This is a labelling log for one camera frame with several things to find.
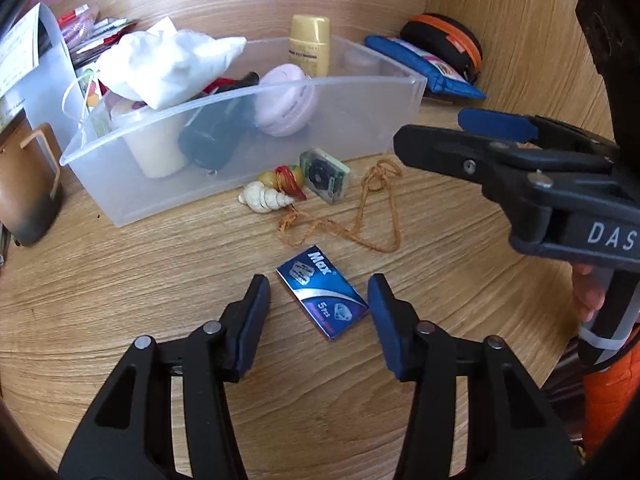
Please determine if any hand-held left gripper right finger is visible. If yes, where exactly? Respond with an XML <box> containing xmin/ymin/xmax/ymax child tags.
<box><xmin>367</xmin><ymin>274</ymin><xmax>583</xmax><ymax>480</ymax></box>

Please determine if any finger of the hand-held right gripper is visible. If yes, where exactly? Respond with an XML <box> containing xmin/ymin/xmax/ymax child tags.
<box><xmin>393</xmin><ymin>125</ymin><xmax>621</xmax><ymax>257</ymax></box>
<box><xmin>458</xmin><ymin>107</ymin><xmax>621</xmax><ymax>162</ymax></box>

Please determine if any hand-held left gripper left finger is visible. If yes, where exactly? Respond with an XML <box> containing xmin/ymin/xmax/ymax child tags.
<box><xmin>57</xmin><ymin>274</ymin><xmax>272</xmax><ymax>480</ymax></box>

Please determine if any blue small box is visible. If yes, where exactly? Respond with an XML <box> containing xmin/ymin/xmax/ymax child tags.
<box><xmin>276</xmin><ymin>245</ymin><xmax>371</xmax><ymax>341</ymax></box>

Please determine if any clear plastic bin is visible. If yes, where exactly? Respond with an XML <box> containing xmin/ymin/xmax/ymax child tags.
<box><xmin>60</xmin><ymin>35</ymin><xmax>428</xmax><ymax>227</ymax></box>

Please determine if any pink round case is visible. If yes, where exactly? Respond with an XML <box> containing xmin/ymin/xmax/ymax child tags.
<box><xmin>254</xmin><ymin>63</ymin><xmax>317</xmax><ymax>137</ymax></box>

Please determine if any yellow plastic bottle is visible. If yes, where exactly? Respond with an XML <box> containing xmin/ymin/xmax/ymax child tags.
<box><xmin>287</xmin><ymin>15</ymin><xmax>331</xmax><ymax>78</ymax></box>

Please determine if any white drawstring pouch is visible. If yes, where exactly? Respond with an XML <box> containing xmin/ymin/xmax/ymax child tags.
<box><xmin>95</xmin><ymin>17</ymin><xmax>247</xmax><ymax>111</ymax></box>

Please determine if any person's right forearm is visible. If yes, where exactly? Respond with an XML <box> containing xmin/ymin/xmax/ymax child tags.
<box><xmin>580</xmin><ymin>325</ymin><xmax>640</xmax><ymax>461</ymax></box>

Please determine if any wooden desktop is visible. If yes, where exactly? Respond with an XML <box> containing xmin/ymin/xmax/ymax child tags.
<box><xmin>0</xmin><ymin>0</ymin><xmax>640</xmax><ymax>480</ymax></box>

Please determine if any person's right hand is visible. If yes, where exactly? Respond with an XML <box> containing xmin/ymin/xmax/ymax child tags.
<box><xmin>571</xmin><ymin>264</ymin><xmax>609</xmax><ymax>322</ymax></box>

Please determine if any black orange zip case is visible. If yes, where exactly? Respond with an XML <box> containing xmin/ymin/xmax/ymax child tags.
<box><xmin>400</xmin><ymin>13</ymin><xmax>483</xmax><ymax>86</ymax></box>

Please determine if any blue zip pouch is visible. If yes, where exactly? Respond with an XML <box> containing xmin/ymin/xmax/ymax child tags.
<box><xmin>365</xmin><ymin>35</ymin><xmax>487</xmax><ymax>101</ymax></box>

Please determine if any white conch shell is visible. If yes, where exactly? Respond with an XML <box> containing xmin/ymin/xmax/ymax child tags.
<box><xmin>238</xmin><ymin>181</ymin><xmax>297</xmax><ymax>216</ymax></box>

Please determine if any yellow red shell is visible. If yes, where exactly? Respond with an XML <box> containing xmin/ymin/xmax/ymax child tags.
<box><xmin>258</xmin><ymin>164</ymin><xmax>307</xmax><ymax>201</ymax></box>

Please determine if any black pouch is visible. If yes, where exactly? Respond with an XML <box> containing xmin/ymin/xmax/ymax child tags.
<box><xmin>178</xmin><ymin>72</ymin><xmax>261</xmax><ymax>171</ymax></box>

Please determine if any white plastic cup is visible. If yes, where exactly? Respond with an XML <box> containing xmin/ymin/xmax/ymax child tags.
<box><xmin>111</xmin><ymin>102</ymin><xmax>188</xmax><ymax>179</ymax></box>

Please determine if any green print packet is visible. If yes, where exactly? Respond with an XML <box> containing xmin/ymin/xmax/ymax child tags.
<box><xmin>82</xmin><ymin>67</ymin><xmax>113</xmax><ymax>136</ymax></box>

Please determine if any brown cup with lid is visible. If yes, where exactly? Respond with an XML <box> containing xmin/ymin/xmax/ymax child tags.
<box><xmin>0</xmin><ymin>110</ymin><xmax>63</xmax><ymax>247</ymax></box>

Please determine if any white ribbon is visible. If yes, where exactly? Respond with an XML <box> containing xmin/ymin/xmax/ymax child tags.
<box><xmin>61</xmin><ymin>70</ymin><xmax>101</xmax><ymax>136</ymax></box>

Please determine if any pile of red packets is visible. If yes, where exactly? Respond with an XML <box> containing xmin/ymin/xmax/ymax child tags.
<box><xmin>57</xmin><ymin>4</ymin><xmax>141</xmax><ymax>68</ymax></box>

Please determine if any white paper sheet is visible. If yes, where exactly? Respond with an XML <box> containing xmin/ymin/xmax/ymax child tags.
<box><xmin>0</xmin><ymin>10</ymin><xmax>41</xmax><ymax>97</ymax></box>

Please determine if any orange cord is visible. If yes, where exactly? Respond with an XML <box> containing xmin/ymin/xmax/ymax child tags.
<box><xmin>278</xmin><ymin>158</ymin><xmax>403</xmax><ymax>254</ymax></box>

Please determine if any mahjong tile keychain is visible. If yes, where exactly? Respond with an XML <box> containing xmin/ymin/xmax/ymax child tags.
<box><xmin>300</xmin><ymin>148</ymin><xmax>351</xmax><ymax>205</ymax></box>

